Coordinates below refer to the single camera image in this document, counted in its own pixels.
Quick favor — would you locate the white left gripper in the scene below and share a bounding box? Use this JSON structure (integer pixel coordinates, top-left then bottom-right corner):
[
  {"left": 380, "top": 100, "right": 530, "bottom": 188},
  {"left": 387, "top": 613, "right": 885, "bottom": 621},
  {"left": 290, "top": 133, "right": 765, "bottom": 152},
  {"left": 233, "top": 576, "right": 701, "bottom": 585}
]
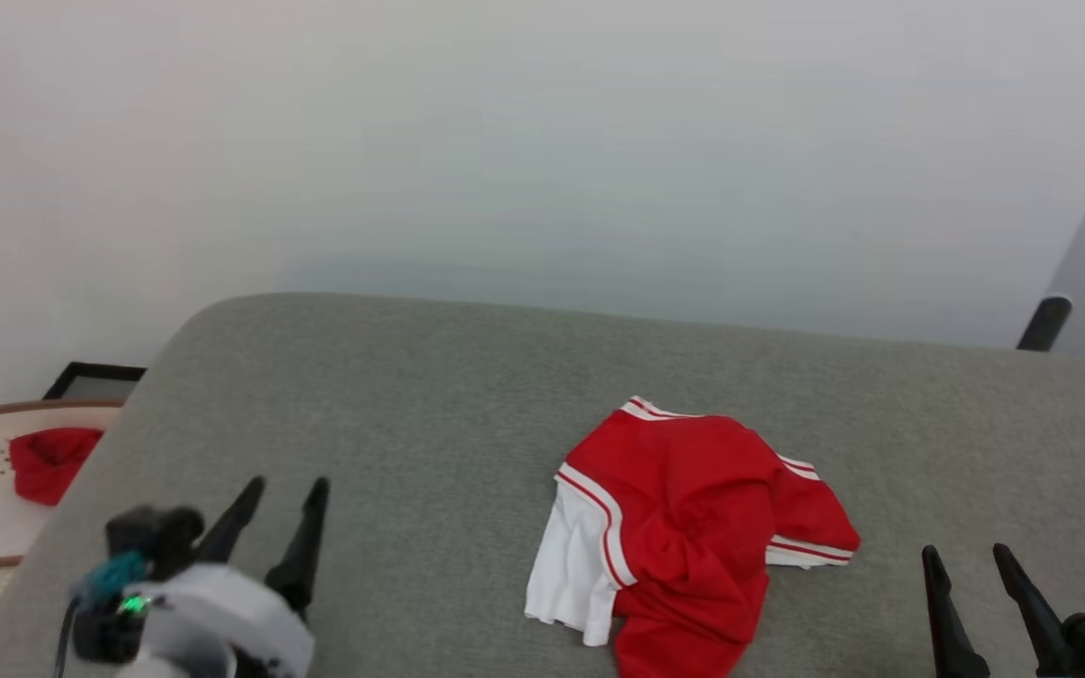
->
[{"left": 119, "top": 476, "right": 331, "bottom": 678}]

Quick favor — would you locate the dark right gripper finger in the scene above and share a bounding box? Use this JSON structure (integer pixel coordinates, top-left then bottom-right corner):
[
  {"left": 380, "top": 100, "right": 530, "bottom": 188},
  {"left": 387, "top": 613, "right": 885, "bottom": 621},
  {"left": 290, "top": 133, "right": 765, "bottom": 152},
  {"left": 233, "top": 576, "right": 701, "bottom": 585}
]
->
[
  {"left": 993, "top": 543, "right": 1076, "bottom": 678},
  {"left": 921, "top": 544, "right": 991, "bottom": 678}
]

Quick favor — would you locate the red and white garment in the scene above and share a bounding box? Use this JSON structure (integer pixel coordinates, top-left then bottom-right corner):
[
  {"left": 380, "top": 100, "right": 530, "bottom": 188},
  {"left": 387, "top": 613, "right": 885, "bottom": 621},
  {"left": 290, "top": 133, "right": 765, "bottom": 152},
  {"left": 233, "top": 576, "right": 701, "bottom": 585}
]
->
[{"left": 524, "top": 395, "right": 862, "bottom": 678}]

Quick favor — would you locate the red cloth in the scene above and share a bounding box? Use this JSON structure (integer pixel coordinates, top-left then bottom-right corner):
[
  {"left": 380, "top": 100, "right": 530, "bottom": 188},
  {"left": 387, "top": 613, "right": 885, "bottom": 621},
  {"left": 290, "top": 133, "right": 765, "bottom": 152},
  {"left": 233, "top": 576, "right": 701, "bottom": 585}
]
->
[{"left": 9, "top": 428, "right": 105, "bottom": 508}]

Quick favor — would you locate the black framed panel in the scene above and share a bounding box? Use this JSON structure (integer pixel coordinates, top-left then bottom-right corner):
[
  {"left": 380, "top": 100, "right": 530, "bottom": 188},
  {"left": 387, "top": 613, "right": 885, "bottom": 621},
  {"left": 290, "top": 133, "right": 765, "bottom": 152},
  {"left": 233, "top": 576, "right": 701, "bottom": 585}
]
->
[{"left": 41, "top": 362, "right": 147, "bottom": 402}]

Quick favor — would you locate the black pole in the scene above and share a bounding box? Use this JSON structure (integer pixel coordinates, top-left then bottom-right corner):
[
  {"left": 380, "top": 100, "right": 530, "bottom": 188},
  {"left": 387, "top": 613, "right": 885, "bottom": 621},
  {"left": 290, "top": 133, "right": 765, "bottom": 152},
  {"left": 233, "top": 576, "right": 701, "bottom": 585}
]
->
[{"left": 1017, "top": 296, "right": 1074, "bottom": 352}]

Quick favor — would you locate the black left camera cable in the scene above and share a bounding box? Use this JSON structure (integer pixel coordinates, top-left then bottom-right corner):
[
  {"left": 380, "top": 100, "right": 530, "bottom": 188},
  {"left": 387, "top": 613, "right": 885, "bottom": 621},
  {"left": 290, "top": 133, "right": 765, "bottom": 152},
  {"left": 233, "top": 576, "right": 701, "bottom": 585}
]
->
[{"left": 53, "top": 598, "right": 84, "bottom": 678}]

